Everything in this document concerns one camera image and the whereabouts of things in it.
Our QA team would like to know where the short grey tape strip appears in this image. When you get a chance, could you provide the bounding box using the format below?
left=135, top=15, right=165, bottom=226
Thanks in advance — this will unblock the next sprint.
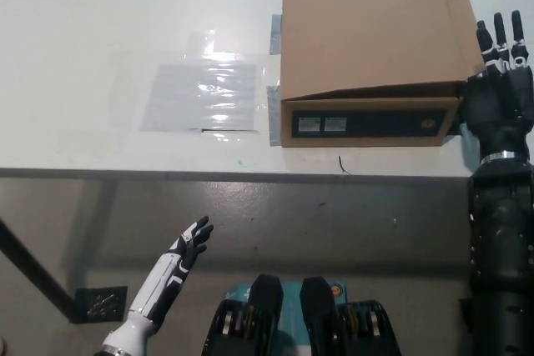
left=270, top=13, right=285, bottom=55

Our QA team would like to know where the clear plastic sheet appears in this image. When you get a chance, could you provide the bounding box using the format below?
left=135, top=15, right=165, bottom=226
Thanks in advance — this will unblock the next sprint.
left=139, top=28, right=268, bottom=135

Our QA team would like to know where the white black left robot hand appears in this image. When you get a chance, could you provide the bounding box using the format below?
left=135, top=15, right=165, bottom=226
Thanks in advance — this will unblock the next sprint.
left=103, top=215, right=215, bottom=356

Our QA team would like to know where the black table base bar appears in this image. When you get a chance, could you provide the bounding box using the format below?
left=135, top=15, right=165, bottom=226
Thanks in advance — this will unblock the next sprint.
left=0, top=216, right=88, bottom=324

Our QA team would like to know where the brown cardboard storage box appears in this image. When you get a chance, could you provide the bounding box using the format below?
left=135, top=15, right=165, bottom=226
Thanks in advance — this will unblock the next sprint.
left=278, top=0, right=487, bottom=148

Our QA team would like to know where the black teal robot torso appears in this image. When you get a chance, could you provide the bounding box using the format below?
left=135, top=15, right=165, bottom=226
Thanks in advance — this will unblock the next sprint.
left=202, top=273, right=404, bottom=356

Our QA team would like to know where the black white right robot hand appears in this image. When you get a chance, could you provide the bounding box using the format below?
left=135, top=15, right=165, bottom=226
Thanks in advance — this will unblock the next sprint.
left=461, top=9, right=534, bottom=162

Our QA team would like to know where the black floor tape patch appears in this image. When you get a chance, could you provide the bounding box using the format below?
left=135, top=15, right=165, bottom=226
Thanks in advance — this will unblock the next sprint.
left=74, top=285, right=128, bottom=324

